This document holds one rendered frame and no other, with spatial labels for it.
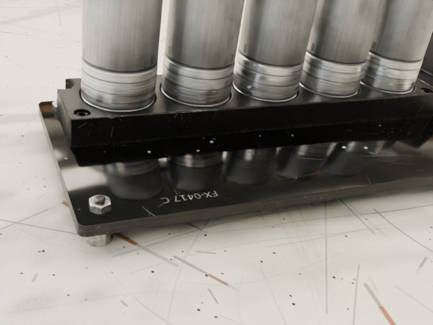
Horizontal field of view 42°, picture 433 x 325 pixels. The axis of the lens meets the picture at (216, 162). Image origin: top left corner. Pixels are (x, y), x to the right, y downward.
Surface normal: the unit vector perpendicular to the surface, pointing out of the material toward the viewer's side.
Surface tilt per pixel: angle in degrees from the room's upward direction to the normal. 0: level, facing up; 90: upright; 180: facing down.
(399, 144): 0
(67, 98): 0
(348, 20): 90
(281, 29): 90
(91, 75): 90
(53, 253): 0
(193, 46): 90
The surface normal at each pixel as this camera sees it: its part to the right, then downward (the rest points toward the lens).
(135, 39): 0.43, 0.52
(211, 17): 0.10, 0.53
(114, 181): 0.14, -0.84
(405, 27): -0.16, 0.50
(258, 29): -0.56, 0.37
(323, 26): -0.75, 0.25
